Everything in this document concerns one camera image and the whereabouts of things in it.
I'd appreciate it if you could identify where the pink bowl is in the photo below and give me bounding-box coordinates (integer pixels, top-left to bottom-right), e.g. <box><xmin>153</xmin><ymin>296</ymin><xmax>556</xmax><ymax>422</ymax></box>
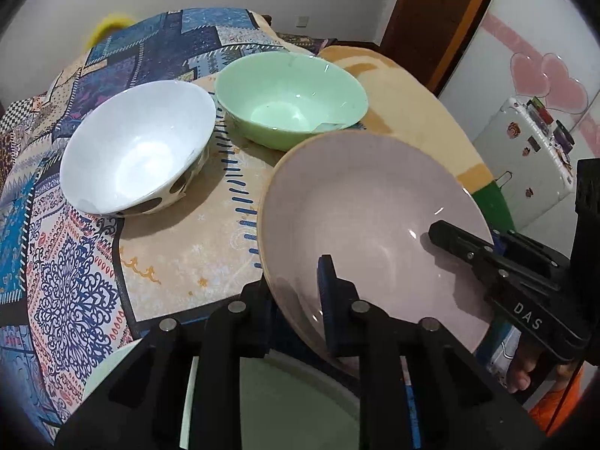
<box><xmin>257</xmin><ymin>130</ymin><xmax>492</xmax><ymax>357</ymax></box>

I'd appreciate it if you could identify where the light green bowl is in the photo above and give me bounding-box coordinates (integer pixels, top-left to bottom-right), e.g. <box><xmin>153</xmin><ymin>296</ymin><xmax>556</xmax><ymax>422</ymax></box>
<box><xmin>214</xmin><ymin>52</ymin><xmax>369</xmax><ymax>152</ymax></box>

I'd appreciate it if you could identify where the white bowl with black spots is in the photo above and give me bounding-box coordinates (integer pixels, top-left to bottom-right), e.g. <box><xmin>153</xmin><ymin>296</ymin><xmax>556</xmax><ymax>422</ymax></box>
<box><xmin>60</xmin><ymin>80</ymin><xmax>217</xmax><ymax>218</ymax></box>

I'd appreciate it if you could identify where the person's right hand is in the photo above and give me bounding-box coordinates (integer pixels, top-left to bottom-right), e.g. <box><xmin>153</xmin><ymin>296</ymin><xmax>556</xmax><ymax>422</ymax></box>
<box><xmin>505</xmin><ymin>336</ymin><xmax>585</xmax><ymax>395</ymax></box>

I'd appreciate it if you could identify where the light green plate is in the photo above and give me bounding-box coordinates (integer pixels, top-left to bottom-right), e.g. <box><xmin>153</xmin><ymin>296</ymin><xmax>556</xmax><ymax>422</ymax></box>
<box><xmin>80</xmin><ymin>339</ymin><xmax>360</xmax><ymax>449</ymax></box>

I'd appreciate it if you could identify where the patchwork patterned tablecloth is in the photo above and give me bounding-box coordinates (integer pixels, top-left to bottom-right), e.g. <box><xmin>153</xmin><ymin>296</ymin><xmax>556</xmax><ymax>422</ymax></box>
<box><xmin>0</xmin><ymin>6</ymin><xmax>367</xmax><ymax>446</ymax></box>

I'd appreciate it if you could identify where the brown wooden door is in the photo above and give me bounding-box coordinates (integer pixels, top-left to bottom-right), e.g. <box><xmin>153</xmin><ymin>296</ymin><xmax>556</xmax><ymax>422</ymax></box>
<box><xmin>379</xmin><ymin>0</ymin><xmax>491</xmax><ymax>95</ymax></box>

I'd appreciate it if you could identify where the yellow round object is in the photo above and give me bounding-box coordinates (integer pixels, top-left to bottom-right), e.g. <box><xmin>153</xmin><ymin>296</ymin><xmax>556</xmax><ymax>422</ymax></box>
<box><xmin>85</xmin><ymin>13</ymin><xmax>135</xmax><ymax>50</ymax></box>

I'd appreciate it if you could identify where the wall power outlet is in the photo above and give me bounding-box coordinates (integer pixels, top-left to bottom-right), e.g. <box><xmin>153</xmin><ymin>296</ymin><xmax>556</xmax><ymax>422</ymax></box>
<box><xmin>297</xmin><ymin>15</ymin><xmax>309</xmax><ymax>29</ymax></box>

